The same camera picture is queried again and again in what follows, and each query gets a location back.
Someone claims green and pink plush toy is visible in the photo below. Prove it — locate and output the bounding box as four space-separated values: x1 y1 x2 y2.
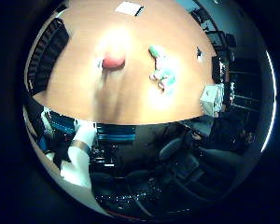
147 44 166 69

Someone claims black slatted container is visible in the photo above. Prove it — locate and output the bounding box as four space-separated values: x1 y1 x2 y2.
27 18 70 96

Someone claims dark office chair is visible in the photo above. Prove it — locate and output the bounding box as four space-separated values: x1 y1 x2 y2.
158 136 203 175

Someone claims teal and pink plush toy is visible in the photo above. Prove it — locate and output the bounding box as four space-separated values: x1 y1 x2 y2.
148 66 177 94

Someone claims white box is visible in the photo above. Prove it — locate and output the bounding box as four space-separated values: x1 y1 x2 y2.
200 83 225 117

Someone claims small black white object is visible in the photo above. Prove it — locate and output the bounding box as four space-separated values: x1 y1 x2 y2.
195 46 205 62

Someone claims black monitor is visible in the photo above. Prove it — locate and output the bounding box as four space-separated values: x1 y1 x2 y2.
206 30 237 50

